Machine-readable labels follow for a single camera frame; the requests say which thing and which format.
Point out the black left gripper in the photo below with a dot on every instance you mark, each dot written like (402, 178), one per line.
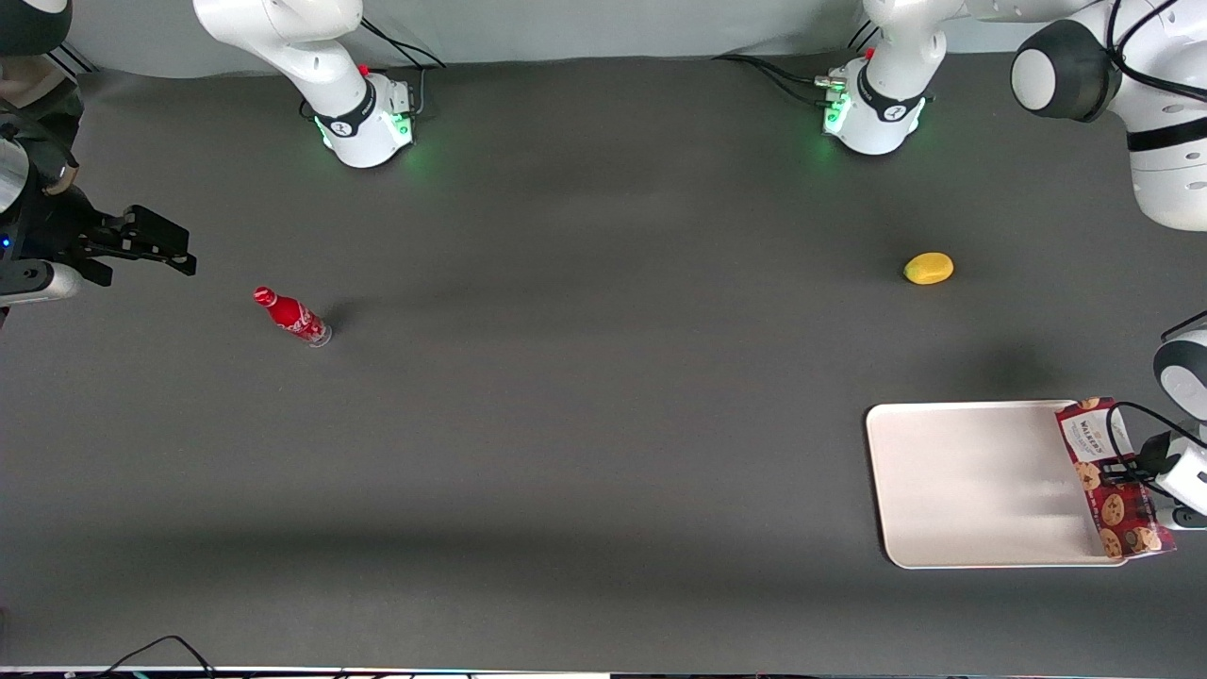
(1125, 469)

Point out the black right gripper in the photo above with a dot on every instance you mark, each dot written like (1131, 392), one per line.
(58, 229)

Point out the red cookie box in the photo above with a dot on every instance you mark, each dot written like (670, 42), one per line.
(1117, 514)

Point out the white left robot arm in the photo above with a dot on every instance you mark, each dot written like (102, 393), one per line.
(1169, 170)

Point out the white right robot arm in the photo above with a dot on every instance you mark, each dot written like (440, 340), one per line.
(363, 118)

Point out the white rectangular tray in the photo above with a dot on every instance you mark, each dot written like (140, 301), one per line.
(981, 486)

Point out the red cola bottle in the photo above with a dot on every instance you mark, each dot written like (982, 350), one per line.
(294, 319)

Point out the yellow lemon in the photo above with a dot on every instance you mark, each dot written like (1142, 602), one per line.
(929, 269)

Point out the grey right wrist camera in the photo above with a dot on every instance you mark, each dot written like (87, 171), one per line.
(42, 282)

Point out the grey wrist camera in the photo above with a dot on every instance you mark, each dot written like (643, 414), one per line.
(1193, 519)
(42, 282)

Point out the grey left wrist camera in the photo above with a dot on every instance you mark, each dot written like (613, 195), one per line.
(1193, 519)

